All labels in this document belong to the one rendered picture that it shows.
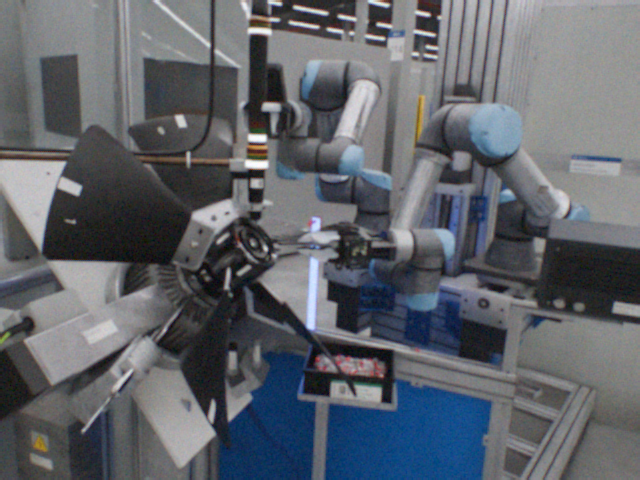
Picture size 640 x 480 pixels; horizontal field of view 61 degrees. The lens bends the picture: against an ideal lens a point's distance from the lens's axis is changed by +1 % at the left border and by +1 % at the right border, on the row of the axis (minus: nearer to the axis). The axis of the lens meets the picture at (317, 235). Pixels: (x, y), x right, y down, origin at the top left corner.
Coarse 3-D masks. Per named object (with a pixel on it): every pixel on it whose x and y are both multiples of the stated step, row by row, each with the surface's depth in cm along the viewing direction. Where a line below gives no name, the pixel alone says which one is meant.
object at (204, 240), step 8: (192, 224) 97; (200, 224) 98; (192, 232) 97; (208, 232) 99; (184, 240) 97; (192, 240) 98; (200, 240) 99; (208, 240) 100; (184, 248) 97; (200, 248) 99; (208, 248) 100; (176, 256) 96; (184, 256) 98; (192, 256) 99; (200, 256) 100; (176, 264) 97; (184, 264) 98; (192, 264) 99
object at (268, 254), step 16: (240, 224) 103; (256, 224) 106; (224, 240) 98; (240, 240) 100; (256, 240) 104; (208, 256) 100; (224, 256) 98; (240, 256) 97; (256, 256) 100; (272, 256) 104; (192, 272) 101; (208, 272) 102; (224, 272) 99; (256, 272) 100; (192, 288) 101; (208, 288) 101; (240, 288) 109
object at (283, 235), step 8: (264, 224) 132; (272, 224) 133; (280, 224) 134; (272, 232) 126; (280, 232) 126; (288, 232) 127; (296, 232) 129; (304, 232) 131; (272, 240) 116; (280, 240) 116; (288, 240) 119; (296, 240) 121
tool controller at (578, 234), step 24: (552, 240) 118; (576, 240) 116; (600, 240) 115; (624, 240) 115; (552, 264) 120; (576, 264) 118; (600, 264) 116; (624, 264) 114; (552, 288) 123; (576, 288) 121; (600, 288) 118; (624, 288) 116; (576, 312) 123; (600, 312) 121; (624, 312) 119
